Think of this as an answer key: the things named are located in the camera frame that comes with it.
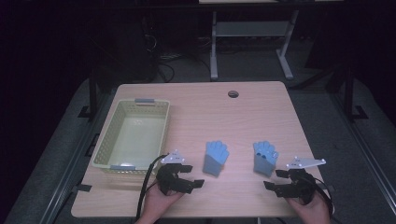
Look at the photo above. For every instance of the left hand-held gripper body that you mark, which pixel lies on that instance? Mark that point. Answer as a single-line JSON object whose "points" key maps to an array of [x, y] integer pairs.
{"points": [[169, 180]]}

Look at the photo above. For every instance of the black tape strip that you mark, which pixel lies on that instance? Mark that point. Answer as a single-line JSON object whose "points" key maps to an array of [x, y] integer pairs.
{"points": [[83, 188], [328, 187]]}

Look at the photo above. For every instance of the white metal table frame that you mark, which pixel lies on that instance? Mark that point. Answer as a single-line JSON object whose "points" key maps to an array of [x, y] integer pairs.
{"points": [[249, 28]]}

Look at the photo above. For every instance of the aluminium floor rail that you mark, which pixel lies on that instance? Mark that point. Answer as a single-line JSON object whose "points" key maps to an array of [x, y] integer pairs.
{"points": [[71, 168], [367, 161]]}

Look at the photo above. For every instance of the pale yellow plastic basket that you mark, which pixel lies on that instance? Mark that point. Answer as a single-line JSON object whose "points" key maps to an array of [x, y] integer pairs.
{"points": [[137, 137]]}

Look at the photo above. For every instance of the person's left hand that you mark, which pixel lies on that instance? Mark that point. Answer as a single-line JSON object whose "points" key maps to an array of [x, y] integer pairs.
{"points": [[160, 203]]}

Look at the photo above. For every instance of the person's right hand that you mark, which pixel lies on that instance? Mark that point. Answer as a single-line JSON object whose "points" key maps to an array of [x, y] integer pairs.
{"points": [[308, 211]]}

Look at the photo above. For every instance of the black metal stand post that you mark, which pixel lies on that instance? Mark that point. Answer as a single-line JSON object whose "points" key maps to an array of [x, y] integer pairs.
{"points": [[349, 93], [92, 93]]}

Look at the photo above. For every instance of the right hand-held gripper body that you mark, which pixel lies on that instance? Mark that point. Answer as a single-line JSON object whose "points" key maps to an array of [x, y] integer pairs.
{"points": [[299, 186]]}

